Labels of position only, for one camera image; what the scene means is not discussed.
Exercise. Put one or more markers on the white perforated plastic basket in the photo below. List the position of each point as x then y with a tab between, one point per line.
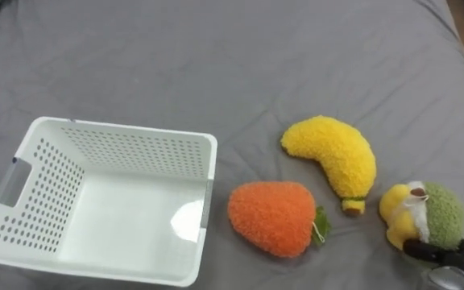
127	225

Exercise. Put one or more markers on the grey bed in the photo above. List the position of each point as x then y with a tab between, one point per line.
232	60

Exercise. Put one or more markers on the yellow banana soft toy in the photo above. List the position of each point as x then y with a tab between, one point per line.
336	155

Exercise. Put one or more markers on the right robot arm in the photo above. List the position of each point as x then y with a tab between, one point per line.
447	280

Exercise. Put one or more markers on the orange fruit soft toy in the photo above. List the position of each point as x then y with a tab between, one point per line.
270	217

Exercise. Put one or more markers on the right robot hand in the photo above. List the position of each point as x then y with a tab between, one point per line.
463	255

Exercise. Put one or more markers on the yellow and green soft toy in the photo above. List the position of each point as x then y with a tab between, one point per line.
437	213

